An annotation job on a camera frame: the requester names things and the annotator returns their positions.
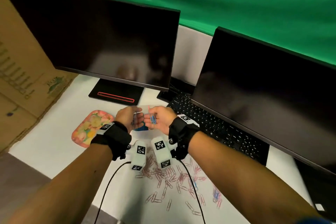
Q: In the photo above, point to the person's right hand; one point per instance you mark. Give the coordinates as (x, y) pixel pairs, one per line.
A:
(164, 118)

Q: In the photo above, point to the person's left hand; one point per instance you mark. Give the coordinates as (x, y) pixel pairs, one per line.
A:
(127, 117)

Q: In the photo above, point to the small blue clip bunch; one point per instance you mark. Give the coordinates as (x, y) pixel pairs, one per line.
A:
(153, 119)

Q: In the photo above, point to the sorted blue clips heap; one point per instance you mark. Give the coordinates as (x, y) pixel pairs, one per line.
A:
(141, 128)

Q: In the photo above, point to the translucent plastic container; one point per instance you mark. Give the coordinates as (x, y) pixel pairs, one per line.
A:
(147, 134)

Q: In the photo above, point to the floral patterned oval tray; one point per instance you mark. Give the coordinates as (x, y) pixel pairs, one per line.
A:
(89, 129)

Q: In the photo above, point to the pile of blue pink paperclips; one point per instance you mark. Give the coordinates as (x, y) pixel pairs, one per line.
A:
(168, 176)

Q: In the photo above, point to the person's right forearm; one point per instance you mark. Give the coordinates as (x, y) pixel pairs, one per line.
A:
(249, 181)

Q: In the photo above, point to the person's left forearm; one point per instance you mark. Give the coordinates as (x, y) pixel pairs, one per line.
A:
(65, 189)

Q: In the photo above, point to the person's blue shirt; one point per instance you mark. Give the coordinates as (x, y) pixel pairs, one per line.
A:
(315, 220)

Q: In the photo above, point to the plain black monitor base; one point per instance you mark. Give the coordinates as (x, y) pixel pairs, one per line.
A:
(168, 92)

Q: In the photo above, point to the black red-lined monitor base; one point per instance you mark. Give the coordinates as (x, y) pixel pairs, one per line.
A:
(115, 92)

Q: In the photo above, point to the black keyboard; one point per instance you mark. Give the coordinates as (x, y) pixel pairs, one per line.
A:
(220, 132)

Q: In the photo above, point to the white divider panel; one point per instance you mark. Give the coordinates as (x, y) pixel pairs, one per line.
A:
(193, 53)

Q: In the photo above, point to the white table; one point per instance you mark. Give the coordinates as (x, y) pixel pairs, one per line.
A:
(57, 147)

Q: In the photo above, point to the black computer monitor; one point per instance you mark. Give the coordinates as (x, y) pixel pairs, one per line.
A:
(267, 95)
(99, 37)

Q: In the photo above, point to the brown cardboard box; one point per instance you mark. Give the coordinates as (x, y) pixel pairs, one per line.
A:
(23, 82)

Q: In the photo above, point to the grey side table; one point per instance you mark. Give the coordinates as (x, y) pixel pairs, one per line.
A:
(18, 187)

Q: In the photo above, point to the black laptop with sticker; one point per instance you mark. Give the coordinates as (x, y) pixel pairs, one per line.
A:
(320, 192)

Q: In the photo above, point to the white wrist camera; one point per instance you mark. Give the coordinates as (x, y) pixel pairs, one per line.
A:
(139, 155)

